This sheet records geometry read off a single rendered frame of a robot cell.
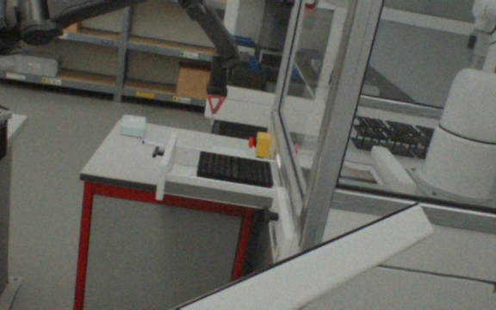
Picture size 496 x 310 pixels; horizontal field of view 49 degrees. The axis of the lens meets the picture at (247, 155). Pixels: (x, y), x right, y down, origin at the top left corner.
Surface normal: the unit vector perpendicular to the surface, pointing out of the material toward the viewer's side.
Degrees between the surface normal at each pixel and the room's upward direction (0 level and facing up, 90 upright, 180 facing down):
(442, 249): 90
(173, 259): 90
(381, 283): 90
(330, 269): 40
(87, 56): 90
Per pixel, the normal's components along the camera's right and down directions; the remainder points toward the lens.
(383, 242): 0.60, -0.48
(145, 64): 0.13, 0.35
